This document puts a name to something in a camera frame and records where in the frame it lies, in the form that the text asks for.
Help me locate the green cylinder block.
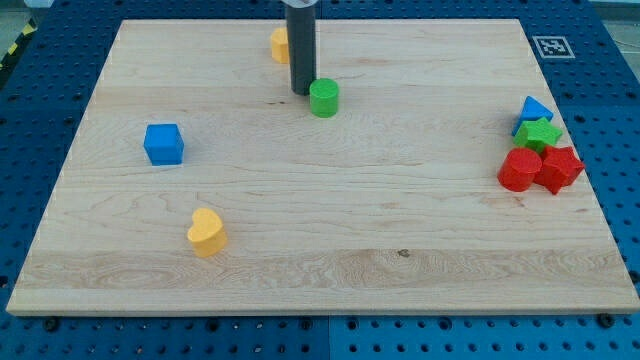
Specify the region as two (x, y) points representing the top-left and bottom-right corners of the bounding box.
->
(309, 78), (339, 118)

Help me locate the light wooden board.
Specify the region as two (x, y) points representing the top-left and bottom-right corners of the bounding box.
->
(7, 19), (639, 317)

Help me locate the yellow heart block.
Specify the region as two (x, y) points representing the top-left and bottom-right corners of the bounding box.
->
(187, 208), (228, 258)

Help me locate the yellow block behind rod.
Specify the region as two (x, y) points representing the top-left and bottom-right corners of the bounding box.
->
(270, 27), (290, 64)

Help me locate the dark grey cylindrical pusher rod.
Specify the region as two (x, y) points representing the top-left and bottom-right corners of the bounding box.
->
(283, 0), (317, 96)

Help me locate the blue cube block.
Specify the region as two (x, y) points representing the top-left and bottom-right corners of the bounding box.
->
(143, 123), (184, 166)

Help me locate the red cylinder block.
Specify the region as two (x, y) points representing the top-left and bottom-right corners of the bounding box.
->
(497, 147), (542, 192)

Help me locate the green star block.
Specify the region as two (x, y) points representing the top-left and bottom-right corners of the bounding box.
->
(513, 117), (563, 153)

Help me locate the blue triangle block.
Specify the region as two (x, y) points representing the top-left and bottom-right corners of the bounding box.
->
(511, 96), (554, 136)

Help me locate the red star block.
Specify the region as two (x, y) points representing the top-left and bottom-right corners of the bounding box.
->
(534, 145), (585, 195)

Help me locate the white fiducial marker tag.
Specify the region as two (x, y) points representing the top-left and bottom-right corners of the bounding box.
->
(532, 36), (575, 59)

